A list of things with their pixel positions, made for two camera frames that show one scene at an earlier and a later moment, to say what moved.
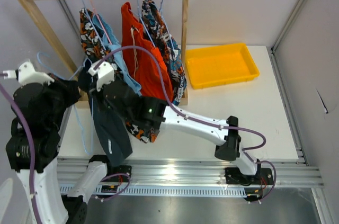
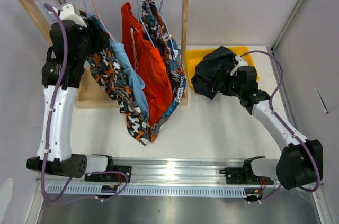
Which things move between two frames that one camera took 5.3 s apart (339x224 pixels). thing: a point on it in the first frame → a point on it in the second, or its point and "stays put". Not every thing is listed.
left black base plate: [126, 169] stays put
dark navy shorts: [112, 124] → [203, 79]
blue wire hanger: [162, 18] stays put
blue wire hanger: [76, 113] → [42, 5]
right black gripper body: [127, 117] → [230, 86]
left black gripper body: [64, 96] → [91, 43]
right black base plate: [234, 176] stays put
